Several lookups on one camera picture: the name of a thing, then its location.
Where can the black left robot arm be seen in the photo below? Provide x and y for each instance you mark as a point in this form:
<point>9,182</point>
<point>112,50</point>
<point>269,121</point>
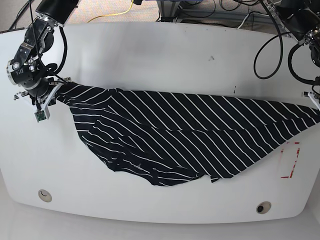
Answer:
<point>301,19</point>

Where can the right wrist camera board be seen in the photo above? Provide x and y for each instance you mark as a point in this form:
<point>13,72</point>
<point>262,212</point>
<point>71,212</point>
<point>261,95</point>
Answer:
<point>41,115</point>

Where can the navy white striped t-shirt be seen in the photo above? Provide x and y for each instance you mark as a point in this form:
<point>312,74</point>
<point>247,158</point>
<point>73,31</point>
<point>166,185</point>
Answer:
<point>174,138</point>

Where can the red tape rectangle marking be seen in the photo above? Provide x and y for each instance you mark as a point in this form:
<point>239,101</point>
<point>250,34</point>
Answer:
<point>288,159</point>

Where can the right table cable grommet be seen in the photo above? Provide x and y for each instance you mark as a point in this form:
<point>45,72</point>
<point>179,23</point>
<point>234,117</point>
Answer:
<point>263,207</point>

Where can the grey aluminium frame stand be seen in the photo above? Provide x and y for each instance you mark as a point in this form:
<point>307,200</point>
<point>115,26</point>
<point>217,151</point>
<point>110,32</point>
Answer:
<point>237,14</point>

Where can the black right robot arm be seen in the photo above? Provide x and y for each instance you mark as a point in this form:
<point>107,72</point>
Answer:
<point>27,68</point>

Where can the left table cable grommet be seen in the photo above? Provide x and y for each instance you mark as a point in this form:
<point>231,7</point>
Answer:
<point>45,196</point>

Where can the table cable grommet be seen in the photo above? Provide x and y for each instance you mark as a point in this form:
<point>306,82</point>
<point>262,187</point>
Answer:
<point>263,207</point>
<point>45,196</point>

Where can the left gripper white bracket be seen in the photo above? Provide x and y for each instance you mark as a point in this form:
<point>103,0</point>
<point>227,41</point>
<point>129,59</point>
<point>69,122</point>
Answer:
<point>315,98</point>

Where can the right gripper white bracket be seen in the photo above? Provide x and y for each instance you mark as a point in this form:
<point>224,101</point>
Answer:
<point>42,98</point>

